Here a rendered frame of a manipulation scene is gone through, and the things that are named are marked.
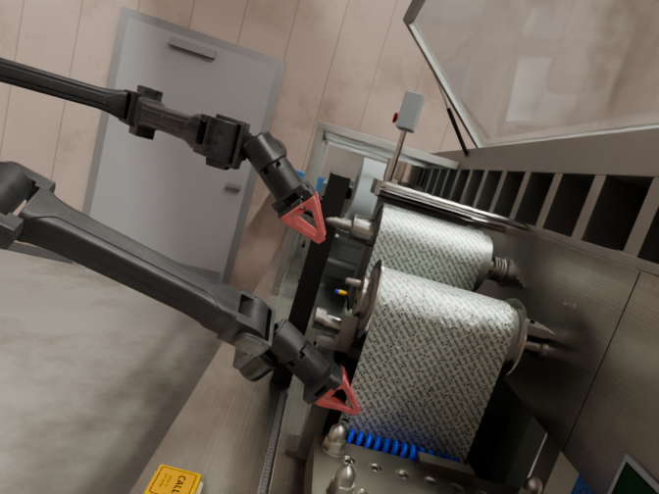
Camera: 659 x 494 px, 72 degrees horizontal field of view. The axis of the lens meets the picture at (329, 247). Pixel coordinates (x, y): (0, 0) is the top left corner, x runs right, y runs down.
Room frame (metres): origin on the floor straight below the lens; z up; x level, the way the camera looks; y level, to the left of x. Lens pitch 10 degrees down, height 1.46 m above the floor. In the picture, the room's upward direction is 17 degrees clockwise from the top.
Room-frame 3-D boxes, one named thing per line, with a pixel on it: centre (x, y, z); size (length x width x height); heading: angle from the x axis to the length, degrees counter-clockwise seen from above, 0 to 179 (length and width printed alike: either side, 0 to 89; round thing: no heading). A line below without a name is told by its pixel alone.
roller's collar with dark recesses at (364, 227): (1.03, -0.06, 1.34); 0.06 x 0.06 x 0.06; 3
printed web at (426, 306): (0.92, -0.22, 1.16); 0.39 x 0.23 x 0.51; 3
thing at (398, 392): (0.73, -0.22, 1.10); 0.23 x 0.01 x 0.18; 93
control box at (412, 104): (1.34, -0.10, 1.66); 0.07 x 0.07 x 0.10; 77
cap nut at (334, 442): (0.65, -0.10, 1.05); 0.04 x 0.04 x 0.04
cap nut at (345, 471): (0.56, -0.11, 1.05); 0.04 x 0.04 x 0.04
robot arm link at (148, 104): (0.91, 0.36, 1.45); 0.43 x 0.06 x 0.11; 45
